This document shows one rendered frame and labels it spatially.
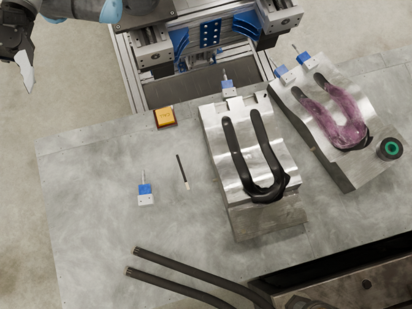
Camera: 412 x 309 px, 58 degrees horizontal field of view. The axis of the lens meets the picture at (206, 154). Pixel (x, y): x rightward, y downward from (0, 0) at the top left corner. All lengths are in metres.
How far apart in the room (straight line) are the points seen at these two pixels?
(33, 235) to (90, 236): 0.97
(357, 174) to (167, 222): 0.68
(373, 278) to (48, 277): 1.64
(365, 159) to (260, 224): 0.43
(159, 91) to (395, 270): 1.44
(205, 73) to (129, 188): 1.01
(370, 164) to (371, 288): 0.44
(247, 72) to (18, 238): 1.60
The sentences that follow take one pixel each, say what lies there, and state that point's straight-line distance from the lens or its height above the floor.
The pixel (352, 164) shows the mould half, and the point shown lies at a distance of 1.39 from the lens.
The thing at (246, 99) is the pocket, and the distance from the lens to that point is 1.42.
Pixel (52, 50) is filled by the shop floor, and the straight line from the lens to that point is 2.67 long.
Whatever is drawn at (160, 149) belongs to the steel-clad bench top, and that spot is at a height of 0.80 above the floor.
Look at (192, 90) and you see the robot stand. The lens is 2.15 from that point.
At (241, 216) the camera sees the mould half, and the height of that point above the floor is 0.86.
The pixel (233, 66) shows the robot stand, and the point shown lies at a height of 0.21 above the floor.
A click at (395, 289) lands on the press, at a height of 0.78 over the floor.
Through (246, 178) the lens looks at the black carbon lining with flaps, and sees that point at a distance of 1.28.
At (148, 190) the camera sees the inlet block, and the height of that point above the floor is 0.84.
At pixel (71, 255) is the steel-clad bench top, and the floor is 0.80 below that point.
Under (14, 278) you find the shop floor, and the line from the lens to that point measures 2.38.
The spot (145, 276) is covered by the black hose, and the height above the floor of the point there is 0.84.
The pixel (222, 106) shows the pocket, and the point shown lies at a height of 0.86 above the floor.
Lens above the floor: 2.16
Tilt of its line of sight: 75 degrees down
